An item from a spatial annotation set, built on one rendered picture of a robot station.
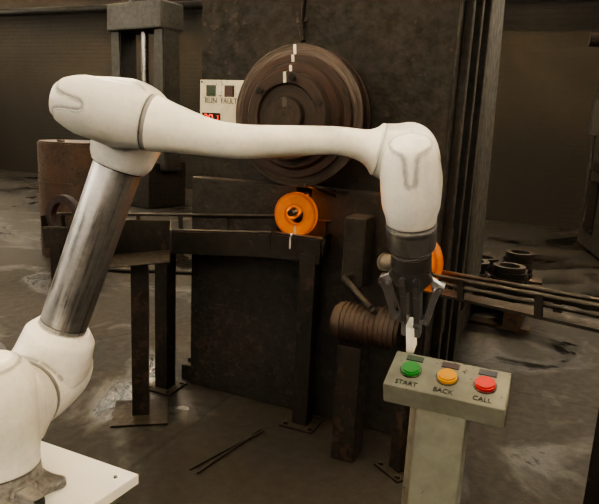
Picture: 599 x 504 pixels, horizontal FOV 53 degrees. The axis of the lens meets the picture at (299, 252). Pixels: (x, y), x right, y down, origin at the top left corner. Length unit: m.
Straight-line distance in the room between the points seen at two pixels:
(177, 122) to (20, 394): 0.58
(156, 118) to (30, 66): 10.80
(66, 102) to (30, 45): 10.73
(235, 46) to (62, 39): 9.07
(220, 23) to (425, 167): 1.53
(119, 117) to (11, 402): 0.55
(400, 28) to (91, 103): 1.28
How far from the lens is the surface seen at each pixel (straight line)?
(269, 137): 1.07
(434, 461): 1.32
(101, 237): 1.29
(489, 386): 1.25
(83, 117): 1.10
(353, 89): 1.98
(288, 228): 2.11
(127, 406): 2.43
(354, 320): 1.89
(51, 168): 4.76
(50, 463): 1.44
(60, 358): 1.36
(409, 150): 0.99
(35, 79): 11.74
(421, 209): 1.02
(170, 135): 1.05
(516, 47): 8.06
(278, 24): 2.28
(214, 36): 2.40
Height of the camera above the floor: 1.09
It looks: 12 degrees down
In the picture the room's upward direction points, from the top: 3 degrees clockwise
